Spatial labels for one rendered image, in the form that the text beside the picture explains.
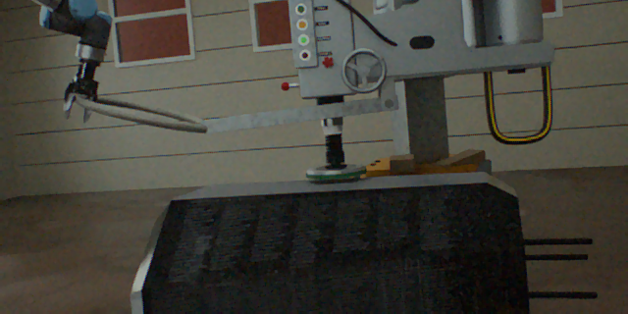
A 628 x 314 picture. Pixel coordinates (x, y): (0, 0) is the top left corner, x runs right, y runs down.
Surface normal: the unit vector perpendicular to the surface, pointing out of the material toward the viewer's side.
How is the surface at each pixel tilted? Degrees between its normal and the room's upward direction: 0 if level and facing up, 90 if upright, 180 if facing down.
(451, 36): 90
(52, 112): 90
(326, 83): 90
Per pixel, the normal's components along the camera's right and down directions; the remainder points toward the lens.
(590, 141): -0.26, 0.07
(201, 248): -0.20, -0.66
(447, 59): -0.04, 0.06
